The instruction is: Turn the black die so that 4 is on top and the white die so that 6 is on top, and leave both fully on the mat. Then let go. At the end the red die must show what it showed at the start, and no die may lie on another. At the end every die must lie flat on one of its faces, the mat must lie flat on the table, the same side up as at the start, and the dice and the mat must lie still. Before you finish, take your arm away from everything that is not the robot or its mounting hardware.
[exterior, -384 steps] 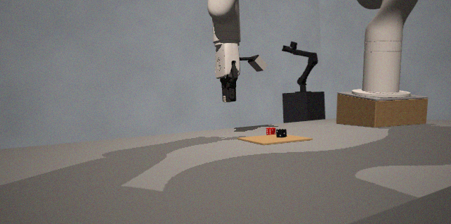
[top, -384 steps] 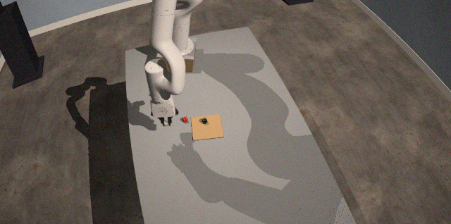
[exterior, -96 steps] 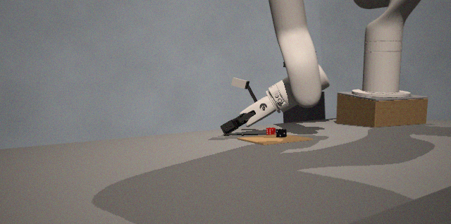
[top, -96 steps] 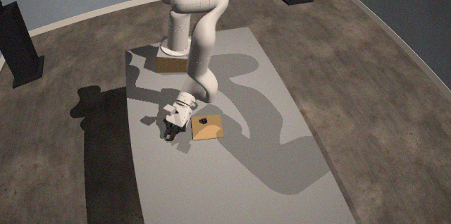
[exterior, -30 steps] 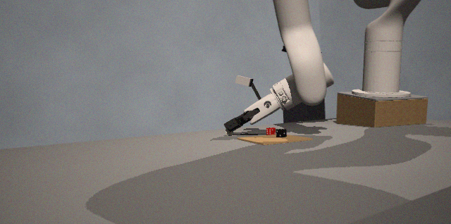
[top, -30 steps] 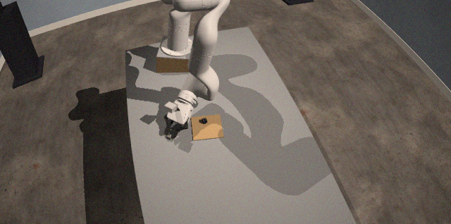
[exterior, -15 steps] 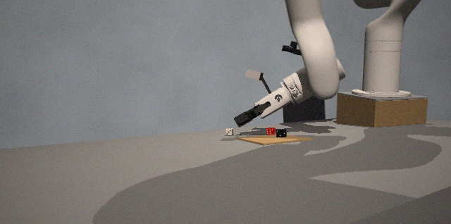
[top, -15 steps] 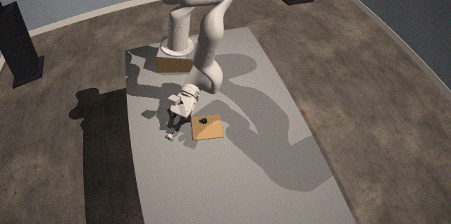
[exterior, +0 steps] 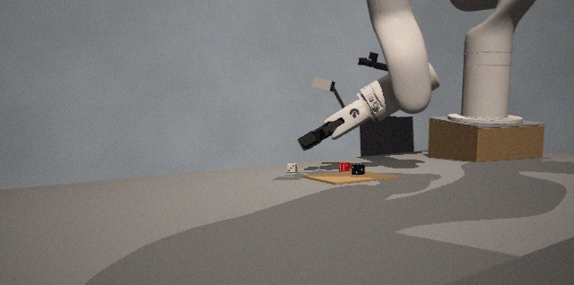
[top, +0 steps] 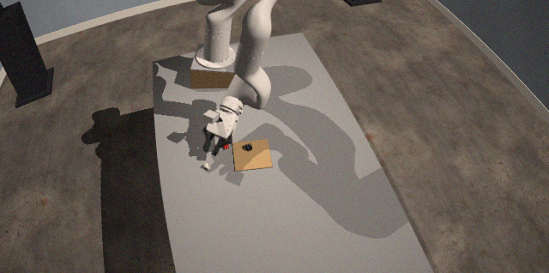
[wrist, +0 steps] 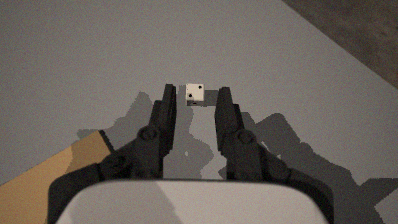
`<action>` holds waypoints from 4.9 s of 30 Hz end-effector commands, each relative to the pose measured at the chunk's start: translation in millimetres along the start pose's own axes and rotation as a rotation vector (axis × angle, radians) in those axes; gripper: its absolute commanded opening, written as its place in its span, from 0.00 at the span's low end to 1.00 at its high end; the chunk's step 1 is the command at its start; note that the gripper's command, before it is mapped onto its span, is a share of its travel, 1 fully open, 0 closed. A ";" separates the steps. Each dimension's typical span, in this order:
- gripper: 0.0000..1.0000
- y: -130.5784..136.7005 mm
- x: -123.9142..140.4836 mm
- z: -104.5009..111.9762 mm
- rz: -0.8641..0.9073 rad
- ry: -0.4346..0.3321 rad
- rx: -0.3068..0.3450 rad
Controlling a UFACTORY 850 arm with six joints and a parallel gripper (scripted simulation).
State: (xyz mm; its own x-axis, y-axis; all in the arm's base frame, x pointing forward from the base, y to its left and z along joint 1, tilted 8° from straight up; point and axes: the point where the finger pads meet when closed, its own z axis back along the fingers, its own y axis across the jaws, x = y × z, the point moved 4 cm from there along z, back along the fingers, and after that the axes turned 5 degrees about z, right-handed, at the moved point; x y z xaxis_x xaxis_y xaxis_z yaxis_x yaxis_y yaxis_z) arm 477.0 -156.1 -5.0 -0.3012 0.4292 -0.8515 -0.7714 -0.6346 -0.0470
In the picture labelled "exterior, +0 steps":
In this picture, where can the red die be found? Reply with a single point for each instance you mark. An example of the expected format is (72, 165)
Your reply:
(344, 166)

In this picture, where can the tan mat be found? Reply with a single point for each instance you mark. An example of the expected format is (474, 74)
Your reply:
(346, 177)

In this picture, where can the white die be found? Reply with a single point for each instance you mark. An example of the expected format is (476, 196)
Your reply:
(292, 167)

